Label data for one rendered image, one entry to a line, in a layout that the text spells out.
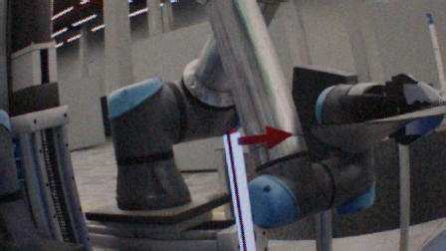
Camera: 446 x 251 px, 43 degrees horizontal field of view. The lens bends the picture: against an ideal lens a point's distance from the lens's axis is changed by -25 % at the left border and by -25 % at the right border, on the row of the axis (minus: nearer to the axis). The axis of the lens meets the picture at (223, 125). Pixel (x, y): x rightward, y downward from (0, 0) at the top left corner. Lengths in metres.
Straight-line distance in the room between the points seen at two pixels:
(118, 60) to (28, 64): 6.32
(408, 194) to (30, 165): 1.81
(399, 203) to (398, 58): 4.75
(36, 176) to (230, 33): 0.43
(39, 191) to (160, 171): 0.30
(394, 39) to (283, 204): 6.45
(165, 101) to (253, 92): 0.38
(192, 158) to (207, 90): 9.91
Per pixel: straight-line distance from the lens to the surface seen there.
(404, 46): 7.24
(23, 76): 1.16
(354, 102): 0.80
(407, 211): 2.61
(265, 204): 0.90
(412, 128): 0.80
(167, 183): 1.28
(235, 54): 0.95
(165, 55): 11.34
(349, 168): 0.98
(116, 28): 7.48
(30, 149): 1.12
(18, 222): 0.91
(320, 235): 1.26
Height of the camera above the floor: 1.23
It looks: 3 degrees down
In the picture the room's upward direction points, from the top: 9 degrees counter-clockwise
